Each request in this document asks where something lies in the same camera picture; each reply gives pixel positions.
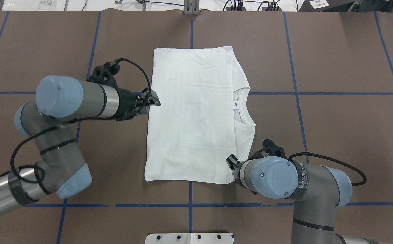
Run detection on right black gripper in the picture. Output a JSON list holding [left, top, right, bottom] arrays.
[[226, 139, 288, 171]]

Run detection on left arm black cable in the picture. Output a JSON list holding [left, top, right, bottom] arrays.
[[10, 58, 153, 185]]

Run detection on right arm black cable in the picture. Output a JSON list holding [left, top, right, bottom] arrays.
[[286, 152, 367, 186]]

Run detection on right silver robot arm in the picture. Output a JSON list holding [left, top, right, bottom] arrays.
[[226, 139, 379, 244]]

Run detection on white printed t-shirt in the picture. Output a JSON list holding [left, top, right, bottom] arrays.
[[144, 46, 256, 184]]

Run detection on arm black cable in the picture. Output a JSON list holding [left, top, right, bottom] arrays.
[[286, 152, 367, 186], [10, 58, 153, 185]]

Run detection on aluminium frame post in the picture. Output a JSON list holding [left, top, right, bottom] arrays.
[[184, 0, 201, 16]]

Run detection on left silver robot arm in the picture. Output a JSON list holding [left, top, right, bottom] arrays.
[[0, 58, 161, 216]]

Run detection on white camera stand post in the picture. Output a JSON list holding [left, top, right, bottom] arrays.
[[145, 233, 235, 244]]

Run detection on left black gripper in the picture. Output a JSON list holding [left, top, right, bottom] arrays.
[[87, 61, 161, 121]]

